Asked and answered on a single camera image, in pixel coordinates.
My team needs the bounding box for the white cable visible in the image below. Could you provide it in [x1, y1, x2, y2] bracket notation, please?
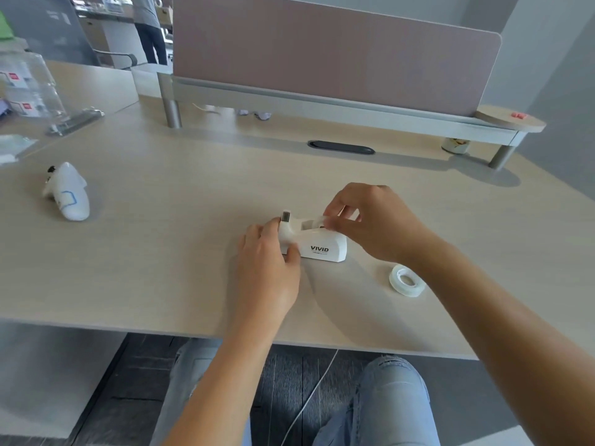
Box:
[279, 348, 339, 446]

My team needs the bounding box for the person's leg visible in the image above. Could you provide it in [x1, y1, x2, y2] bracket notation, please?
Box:
[311, 355, 441, 446]
[149, 338, 253, 446]

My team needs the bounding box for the small white jar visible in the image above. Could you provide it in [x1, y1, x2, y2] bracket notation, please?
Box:
[441, 136, 471, 155]

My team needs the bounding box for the person's right hand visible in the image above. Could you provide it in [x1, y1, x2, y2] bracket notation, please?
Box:
[323, 182, 439, 266]

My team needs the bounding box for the person's left hand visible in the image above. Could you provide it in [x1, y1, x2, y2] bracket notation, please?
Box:
[234, 217, 303, 331]

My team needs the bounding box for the person's right leg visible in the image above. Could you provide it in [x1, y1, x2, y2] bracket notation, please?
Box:
[311, 355, 441, 446]

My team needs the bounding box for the grey desk shelf riser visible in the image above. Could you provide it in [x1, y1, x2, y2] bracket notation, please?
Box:
[156, 72, 531, 171]

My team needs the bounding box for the grey office chair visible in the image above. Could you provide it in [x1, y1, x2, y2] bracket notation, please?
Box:
[92, 47, 139, 70]

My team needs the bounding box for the white tape dispenser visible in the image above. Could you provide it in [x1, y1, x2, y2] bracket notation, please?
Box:
[278, 211, 348, 264]

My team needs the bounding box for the black cable grommet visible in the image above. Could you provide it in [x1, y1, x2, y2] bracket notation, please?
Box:
[307, 140, 376, 156]

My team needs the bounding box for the clear tape roll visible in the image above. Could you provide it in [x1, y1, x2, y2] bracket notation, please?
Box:
[389, 264, 427, 299]

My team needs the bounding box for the person's left leg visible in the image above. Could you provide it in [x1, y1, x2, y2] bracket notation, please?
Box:
[149, 338, 253, 446]

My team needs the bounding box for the round wooden shelf disc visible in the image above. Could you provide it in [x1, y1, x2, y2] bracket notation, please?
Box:
[474, 104, 547, 133]

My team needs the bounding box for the person's right forearm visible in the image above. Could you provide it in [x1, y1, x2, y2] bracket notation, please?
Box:
[405, 233, 595, 446]

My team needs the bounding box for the clear plastic bag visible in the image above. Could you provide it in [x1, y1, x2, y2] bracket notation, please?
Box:
[0, 133, 40, 166]

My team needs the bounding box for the person's left forearm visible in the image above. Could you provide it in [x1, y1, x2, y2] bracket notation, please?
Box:
[162, 316, 285, 446]

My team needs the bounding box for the white handheld controller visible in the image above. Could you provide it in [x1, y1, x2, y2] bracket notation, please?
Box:
[41, 162, 90, 222]

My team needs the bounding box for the pink desk divider panel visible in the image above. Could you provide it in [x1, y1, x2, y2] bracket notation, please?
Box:
[172, 0, 503, 118]

